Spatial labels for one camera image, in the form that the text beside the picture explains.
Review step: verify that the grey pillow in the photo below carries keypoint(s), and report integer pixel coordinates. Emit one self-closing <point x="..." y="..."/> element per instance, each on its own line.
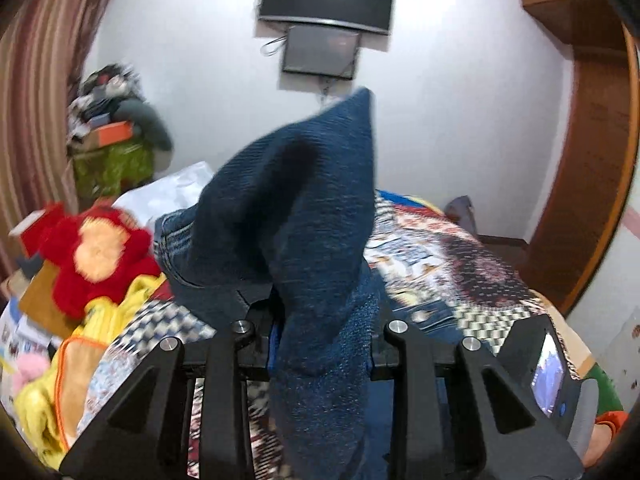
<point x="152" y="128"/>

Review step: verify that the striped maroon curtain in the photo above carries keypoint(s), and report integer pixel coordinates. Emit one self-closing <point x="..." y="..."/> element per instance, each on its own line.
<point x="44" y="44"/>

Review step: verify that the wall mounted black screen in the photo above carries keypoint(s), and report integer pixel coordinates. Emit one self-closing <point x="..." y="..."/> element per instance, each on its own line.
<point x="315" y="59"/>

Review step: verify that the red plush toy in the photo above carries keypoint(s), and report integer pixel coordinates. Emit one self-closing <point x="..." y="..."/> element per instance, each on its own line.
<point x="98" y="254"/>

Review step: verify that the pile of clothes clutter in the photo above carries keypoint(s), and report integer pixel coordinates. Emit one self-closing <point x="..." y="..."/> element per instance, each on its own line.
<point x="98" y="98"/>

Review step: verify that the wooden wardrobe door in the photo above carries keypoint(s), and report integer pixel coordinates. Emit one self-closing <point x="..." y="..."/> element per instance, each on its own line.
<point x="600" y="146"/>

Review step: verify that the orange box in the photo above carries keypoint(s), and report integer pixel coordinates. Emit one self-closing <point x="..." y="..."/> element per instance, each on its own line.
<point x="112" y="133"/>

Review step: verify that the right hand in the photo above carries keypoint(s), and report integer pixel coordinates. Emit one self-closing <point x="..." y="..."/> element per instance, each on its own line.
<point x="604" y="430"/>

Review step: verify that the brown cardboard board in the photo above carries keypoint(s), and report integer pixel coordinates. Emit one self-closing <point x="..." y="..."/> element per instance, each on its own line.
<point x="35" y="299"/>

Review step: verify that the stack of papers and books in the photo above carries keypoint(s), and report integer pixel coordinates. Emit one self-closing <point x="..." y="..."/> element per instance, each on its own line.
<point x="20" y="335"/>

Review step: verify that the colourful patchwork bedspread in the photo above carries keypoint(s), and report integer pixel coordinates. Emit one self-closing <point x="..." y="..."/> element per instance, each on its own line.
<point x="439" y="274"/>

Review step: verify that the tan orange-trimmed blanket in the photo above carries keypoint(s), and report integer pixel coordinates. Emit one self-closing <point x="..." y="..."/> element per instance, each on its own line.
<point x="78" y="358"/>

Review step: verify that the pink plush toy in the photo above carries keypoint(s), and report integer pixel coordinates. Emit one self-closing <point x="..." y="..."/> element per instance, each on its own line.
<point x="27" y="368"/>

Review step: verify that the dark purple bag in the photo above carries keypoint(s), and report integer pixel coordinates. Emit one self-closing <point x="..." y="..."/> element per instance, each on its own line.
<point x="460" y="211"/>

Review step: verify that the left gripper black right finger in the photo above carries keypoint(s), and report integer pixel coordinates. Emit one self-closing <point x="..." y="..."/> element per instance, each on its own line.
<point x="456" y="413"/>

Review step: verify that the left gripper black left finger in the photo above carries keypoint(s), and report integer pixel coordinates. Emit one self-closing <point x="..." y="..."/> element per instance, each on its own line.
<point x="172" y="398"/>

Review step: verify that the white cloth sheet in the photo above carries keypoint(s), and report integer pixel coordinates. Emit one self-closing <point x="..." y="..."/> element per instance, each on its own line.
<point x="177" y="191"/>

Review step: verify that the yellow blanket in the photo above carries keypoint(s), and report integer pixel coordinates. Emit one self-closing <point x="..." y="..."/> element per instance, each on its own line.
<point x="49" y="408"/>

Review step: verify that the blue denim jacket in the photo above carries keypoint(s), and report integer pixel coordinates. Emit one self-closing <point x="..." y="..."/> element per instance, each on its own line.
<point x="294" y="211"/>

